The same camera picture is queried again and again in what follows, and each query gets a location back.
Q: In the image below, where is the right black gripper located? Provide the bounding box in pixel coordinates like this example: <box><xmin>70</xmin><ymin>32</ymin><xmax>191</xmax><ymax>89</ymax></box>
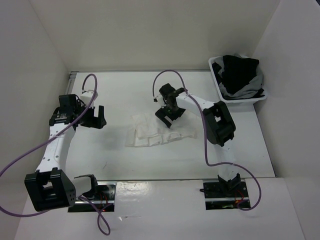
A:
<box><xmin>155</xmin><ymin>102</ymin><xmax>186</xmax><ymax>128</ymax></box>

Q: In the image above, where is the white pleated skirt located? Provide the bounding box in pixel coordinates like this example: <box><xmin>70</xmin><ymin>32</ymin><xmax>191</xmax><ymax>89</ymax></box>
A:
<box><xmin>125</xmin><ymin>111</ymin><xmax>198</xmax><ymax>148</ymax></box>

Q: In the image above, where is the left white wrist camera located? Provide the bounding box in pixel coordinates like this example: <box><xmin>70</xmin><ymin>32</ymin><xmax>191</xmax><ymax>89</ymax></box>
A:
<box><xmin>80</xmin><ymin>90</ymin><xmax>98</xmax><ymax>108</ymax></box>

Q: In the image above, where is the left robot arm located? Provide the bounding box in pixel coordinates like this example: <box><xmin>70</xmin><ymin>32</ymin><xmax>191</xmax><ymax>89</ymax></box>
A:
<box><xmin>24</xmin><ymin>90</ymin><xmax>107</xmax><ymax>212</ymax></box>

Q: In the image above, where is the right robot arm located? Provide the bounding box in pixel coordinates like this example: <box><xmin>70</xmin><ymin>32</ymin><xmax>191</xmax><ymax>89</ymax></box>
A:
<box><xmin>153</xmin><ymin>83</ymin><xmax>241</xmax><ymax>197</ymax></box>

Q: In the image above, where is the white plastic basket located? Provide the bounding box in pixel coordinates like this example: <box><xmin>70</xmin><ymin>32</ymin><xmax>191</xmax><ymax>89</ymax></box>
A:
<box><xmin>208</xmin><ymin>56</ymin><xmax>268</xmax><ymax>105</ymax></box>

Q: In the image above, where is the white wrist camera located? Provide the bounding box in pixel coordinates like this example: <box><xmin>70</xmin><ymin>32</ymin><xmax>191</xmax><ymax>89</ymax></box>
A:
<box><xmin>80</xmin><ymin>90</ymin><xmax>98</xmax><ymax>108</ymax></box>
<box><xmin>153</xmin><ymin>94</ymin><xmax>166</xmax><ymax>107</ymax></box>

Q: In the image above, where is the black skirt in basket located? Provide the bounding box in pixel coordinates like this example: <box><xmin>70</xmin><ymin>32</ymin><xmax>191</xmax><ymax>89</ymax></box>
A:
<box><xmin>211</xmin><ymin>53</ymin><xmax>266</xmax><ymax>99</ymax></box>

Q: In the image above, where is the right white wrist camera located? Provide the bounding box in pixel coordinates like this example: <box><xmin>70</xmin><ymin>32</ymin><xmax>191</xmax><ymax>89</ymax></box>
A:
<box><xmin>153</xmin><ymin>94</ymin><xmax>166</xmax><ymax>107</ymax></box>

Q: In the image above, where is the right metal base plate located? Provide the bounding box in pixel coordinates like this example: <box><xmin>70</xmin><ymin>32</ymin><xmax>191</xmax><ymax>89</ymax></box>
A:
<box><xmin>199</xmin><ymin>179</ymin><xmax>251</xmax><ymax>210</ymax></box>

